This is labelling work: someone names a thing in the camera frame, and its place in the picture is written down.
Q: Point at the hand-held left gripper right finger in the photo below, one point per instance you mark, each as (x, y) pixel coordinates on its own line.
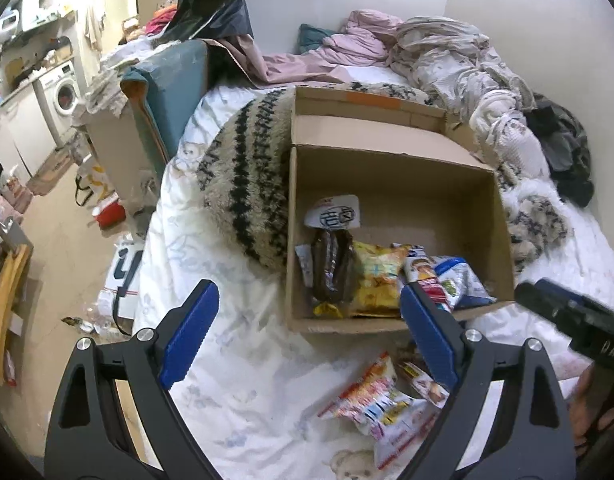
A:
(429, 335)

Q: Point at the white kitchen cabinet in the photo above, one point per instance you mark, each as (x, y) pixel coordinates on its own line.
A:
(17, 130)

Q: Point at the patterned floor mat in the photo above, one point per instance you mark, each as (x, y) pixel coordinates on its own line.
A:
(49, 172)

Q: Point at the small yellow wrapper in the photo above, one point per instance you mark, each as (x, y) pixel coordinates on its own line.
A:
(327, 310)

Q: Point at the dark clothing pile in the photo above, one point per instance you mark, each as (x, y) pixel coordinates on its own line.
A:
(562, 150)

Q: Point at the red clothing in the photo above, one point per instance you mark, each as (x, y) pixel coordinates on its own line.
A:
(162, 20)

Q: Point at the white range hood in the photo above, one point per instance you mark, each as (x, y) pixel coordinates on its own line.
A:
(37, 7)

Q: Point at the pink quilt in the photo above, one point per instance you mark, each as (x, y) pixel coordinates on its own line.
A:
(357, 42)

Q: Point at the wooden furniture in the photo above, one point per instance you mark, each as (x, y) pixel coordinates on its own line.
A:
(9, 300)

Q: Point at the crumpled beige duvet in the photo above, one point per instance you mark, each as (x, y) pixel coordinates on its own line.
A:
(452, 60)

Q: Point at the white washing machine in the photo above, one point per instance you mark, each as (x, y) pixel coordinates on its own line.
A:
(62, 95)

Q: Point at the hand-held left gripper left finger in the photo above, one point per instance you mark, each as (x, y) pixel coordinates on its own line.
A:
(187, 335)

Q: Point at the brown meat snack packet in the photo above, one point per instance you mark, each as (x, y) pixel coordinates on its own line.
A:
(332, 265)

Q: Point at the yellow snack packet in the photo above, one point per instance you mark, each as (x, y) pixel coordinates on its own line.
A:
(377, 280)

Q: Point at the white bedside cabinet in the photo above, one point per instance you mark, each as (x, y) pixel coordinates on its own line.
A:
(117, 160)

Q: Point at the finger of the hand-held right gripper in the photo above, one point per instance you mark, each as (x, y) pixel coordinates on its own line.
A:
(552, 307)
(569, 294)

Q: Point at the person's right hand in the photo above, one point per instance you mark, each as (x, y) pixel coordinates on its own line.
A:
(589, 405)

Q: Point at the hanging white towel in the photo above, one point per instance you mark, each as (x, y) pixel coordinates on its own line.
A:
(94, 30)

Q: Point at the blue and white snack bag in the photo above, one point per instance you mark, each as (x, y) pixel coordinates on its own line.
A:
(462, 280)

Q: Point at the large pink and white snack bag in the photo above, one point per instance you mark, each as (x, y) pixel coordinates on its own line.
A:
(377, 405)

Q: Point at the pile of white cloths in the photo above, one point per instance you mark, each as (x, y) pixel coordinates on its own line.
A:
(107, 90)

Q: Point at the fuzzy patterned blanket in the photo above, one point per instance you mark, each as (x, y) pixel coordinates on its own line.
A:
(247, 185)

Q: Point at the red box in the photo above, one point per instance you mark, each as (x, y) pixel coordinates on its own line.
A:
(109, 214)

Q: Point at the teal pillow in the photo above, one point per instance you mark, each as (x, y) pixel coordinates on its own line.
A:
(314, 37)

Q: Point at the cardboard box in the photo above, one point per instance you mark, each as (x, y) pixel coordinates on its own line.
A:
(387, 185)

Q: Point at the small cartoon print snack packet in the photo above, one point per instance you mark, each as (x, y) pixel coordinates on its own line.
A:
(427, 385)

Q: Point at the white and yellow tote bag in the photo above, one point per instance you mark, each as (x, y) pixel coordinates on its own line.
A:
(94, 185)

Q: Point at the white rice cracker bar packet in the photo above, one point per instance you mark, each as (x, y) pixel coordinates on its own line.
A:
(424, 272)

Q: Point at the teal chair cushion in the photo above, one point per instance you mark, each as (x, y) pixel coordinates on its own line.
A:
(172, 90)

